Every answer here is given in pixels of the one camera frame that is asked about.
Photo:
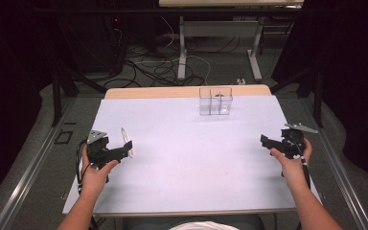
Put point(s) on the aluminium floor rail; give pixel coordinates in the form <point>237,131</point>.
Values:
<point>349,191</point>
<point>28,174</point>

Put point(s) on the clear white pen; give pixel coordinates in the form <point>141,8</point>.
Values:
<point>124,134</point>

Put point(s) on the person's white shirt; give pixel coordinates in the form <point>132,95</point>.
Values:
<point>204,226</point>

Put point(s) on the dark curtain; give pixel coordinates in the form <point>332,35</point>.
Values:
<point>354,80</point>
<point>9,80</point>

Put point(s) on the white table cover sheet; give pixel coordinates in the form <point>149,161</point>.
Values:
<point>188,159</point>

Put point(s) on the black metal stand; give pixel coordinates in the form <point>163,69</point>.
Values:
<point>317,96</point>
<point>56,96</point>

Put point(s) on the white plug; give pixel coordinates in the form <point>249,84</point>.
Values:
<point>241,81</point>

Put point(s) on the person's left hand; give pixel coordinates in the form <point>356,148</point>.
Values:
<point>94,180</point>

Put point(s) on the clear plastic divided container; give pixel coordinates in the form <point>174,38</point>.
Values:
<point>215,102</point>

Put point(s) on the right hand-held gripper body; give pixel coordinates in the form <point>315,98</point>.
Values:
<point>294,143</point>

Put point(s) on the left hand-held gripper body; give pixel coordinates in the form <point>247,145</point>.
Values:
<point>98,150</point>

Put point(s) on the black frame crossbar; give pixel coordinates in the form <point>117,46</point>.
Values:
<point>108,11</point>

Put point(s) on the person's dark trousers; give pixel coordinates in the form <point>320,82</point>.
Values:
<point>140,223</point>

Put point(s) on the black computer tower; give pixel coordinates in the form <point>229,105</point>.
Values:
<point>108,48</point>

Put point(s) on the white-legged background desk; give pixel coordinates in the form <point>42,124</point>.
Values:
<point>220,29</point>

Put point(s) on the person's right hand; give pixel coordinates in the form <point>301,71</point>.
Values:
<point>295,172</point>

